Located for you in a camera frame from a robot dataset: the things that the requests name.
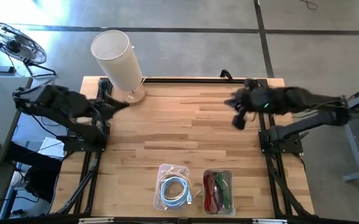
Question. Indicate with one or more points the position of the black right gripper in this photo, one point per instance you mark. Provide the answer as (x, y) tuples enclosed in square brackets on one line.
[(249, 99)]

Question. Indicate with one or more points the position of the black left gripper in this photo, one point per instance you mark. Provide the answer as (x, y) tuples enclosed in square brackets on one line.
[(99, 110)]

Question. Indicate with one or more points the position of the white plastic bin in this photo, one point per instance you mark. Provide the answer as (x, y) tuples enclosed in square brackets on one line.
[(219, 213)]

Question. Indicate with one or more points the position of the clear plastic bin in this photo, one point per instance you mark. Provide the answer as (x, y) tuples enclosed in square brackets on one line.
[(173, 210)]

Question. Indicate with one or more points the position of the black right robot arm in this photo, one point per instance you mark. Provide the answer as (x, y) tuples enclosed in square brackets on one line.
[(306, 121)]

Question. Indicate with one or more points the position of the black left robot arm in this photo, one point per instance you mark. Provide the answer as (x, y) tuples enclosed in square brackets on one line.
[(58, 102)]

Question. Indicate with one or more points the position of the white cylinder lamp wooden base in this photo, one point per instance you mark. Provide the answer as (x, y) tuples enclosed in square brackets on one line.
[(117, 59)]

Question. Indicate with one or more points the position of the white paper sheet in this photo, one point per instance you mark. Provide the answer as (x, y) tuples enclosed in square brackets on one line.
[(51, 147)]

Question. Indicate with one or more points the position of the black floor fan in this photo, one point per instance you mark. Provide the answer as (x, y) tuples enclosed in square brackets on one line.
[(12, 45)]

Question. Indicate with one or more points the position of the grey metal table stand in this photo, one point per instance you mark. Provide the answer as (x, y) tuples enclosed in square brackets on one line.
[(351, 146)]

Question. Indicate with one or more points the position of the white metal bracket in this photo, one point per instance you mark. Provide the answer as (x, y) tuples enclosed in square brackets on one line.
[(95, 220), (269, 221)]

